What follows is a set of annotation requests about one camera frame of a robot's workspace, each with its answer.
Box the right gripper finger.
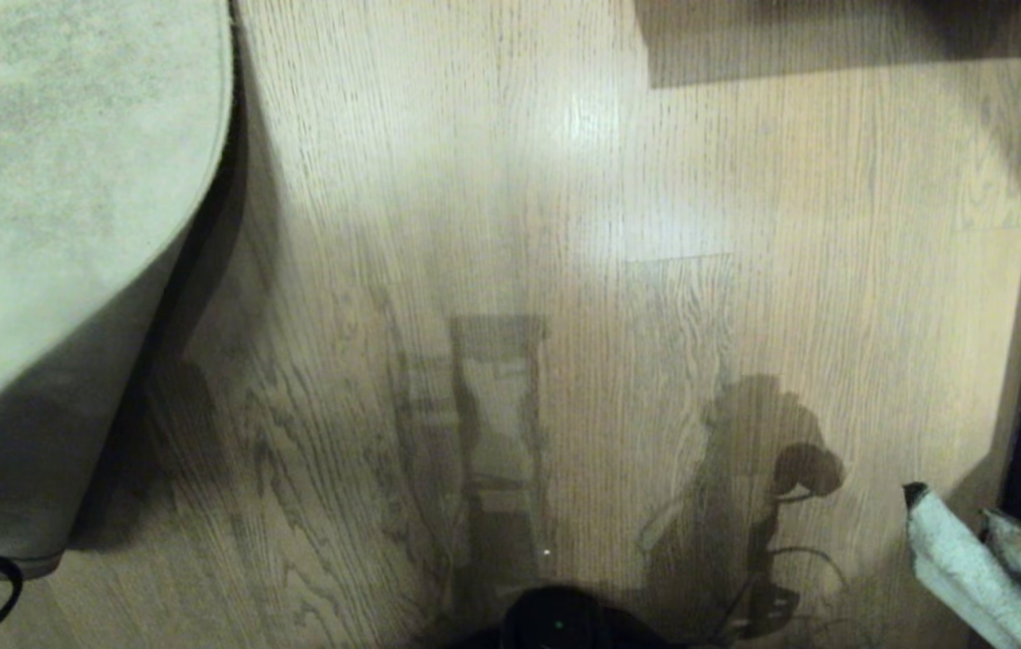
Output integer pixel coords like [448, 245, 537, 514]
[902, 481, 1021, 649]
[978, 508, 1021, 592]

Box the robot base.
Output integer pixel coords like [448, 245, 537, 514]
[497, 585, 682, 649]

